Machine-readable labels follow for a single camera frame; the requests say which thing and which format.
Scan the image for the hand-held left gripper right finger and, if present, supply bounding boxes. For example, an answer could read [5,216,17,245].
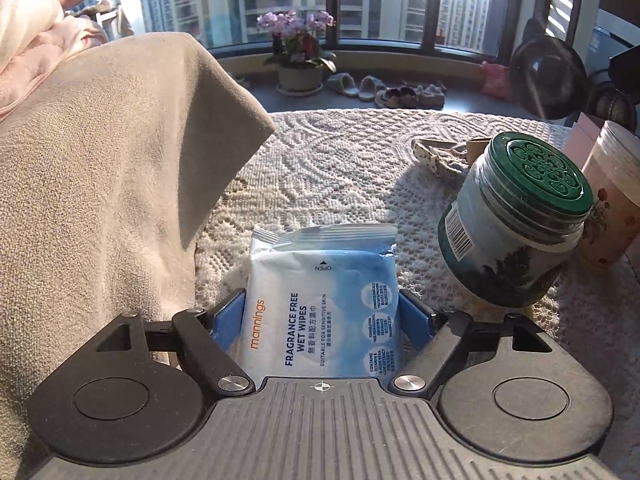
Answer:
[390,289,552,394]

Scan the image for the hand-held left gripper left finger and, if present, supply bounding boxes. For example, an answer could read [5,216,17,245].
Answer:
[95,290,257,394]

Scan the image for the blue wet wipes pack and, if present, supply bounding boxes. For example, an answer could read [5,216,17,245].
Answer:
[239,222,405,382]

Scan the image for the pink cardboard box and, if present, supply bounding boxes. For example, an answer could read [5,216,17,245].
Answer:
[569,112,609,162]

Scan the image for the glass jar green lid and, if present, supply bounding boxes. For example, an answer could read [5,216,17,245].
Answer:
[437,131,595,309]

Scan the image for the beige towel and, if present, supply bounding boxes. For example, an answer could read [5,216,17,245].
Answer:
[0,32,279,480]

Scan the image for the cream lace tablecloth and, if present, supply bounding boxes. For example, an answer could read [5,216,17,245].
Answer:
[192,108,640,466]

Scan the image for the cardboard tube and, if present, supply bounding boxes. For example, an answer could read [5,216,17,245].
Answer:
[466,138,496,167]

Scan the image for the pair of brown sandals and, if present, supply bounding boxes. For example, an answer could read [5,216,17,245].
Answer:
[375,85,419,110]

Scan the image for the pink and grey shoe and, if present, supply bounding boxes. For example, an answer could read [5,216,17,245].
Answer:
[413,82,447,107]

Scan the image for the pink floral cup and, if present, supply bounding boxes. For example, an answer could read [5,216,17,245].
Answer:
[579,120,640,269]

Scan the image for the grey slipper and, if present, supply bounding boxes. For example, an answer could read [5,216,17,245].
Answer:
[326,72,362,99]
[359,75,389,101]

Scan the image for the pink bag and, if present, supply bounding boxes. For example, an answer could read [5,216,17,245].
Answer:
[480,61,516,100]

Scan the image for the potted pink orchid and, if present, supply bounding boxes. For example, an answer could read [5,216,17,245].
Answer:
[256,10,339,97]

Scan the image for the pink cloth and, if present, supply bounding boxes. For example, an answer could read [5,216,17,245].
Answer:
[0,16,109,122]

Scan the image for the dark framed picture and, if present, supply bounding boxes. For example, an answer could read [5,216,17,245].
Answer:
[531,0,586,59]

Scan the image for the white towel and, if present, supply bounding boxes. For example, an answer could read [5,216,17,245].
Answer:
[0,0,66,81]

